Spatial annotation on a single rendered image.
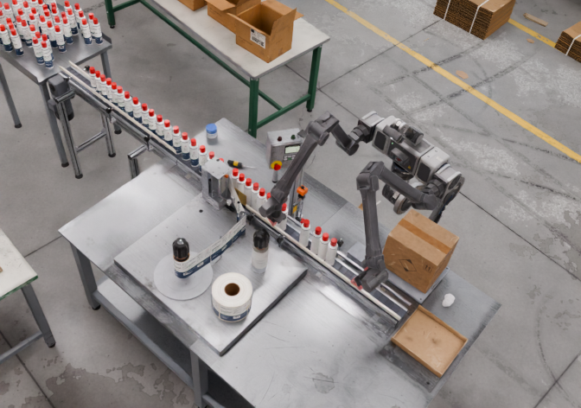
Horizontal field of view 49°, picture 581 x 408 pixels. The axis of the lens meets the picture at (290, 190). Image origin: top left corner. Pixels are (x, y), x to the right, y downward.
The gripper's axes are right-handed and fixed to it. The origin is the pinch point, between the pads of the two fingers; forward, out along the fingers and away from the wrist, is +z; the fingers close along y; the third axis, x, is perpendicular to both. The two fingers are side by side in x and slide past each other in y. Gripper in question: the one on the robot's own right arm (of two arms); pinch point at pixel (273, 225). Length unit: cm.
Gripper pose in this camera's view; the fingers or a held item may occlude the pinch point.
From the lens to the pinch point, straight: 329.5
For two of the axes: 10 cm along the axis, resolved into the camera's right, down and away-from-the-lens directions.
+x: 6.5, -5.2, 5.6
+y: 7.5, 5.4, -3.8
